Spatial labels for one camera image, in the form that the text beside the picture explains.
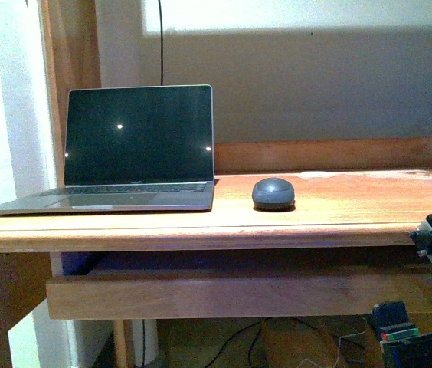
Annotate black floor cable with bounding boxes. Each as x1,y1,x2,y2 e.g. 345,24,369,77
200,319,267,368

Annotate dark grey computer mouse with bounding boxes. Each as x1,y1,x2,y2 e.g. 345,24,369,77
251,177,295,211

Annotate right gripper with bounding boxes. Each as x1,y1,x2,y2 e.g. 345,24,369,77
371,268,432,368

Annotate white string cable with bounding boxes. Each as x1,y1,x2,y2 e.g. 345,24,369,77
299,329,368,368

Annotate wooden desk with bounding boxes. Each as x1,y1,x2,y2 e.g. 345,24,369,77
0,137,432,367

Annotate black wall cable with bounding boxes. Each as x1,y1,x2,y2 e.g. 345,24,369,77
156,0,165,87

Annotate grey laptop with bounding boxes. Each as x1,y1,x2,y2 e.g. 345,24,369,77
0,84,215,216

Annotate wooden keyboard tray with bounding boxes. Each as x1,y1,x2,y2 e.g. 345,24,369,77
46,265,432,320

